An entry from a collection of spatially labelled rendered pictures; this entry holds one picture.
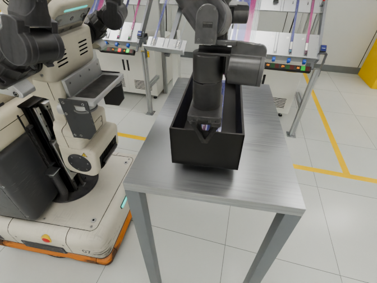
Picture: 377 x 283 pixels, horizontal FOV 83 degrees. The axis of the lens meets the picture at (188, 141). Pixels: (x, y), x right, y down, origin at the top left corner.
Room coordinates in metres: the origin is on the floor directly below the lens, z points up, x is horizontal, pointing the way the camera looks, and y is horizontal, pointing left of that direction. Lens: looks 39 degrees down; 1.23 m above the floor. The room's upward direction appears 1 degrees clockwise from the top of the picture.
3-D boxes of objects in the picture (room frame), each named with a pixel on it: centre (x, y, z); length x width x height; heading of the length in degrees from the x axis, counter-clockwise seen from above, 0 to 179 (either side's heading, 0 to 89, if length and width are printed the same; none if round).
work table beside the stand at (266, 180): (0.67, -0.11, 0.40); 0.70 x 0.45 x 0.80; 171
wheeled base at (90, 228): (0.79, 0.66, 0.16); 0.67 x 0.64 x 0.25; 81
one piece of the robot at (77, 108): (0.74, 0.37, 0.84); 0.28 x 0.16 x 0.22; 171
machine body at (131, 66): (2.68, 0.63, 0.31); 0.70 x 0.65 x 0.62; 76
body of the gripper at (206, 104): (0.39, -0.04, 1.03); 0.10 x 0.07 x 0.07; 171
